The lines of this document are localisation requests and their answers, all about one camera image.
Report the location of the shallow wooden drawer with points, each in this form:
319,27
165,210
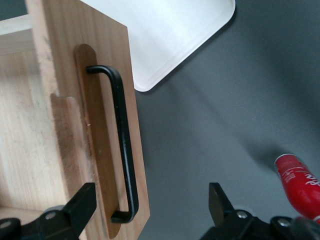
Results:
62,100

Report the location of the red bottle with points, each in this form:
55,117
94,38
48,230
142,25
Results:
297,182

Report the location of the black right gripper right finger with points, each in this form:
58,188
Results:
220,205

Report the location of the beige rectangular tray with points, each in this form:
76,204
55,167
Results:
175,37

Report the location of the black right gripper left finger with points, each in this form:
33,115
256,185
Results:
77,207

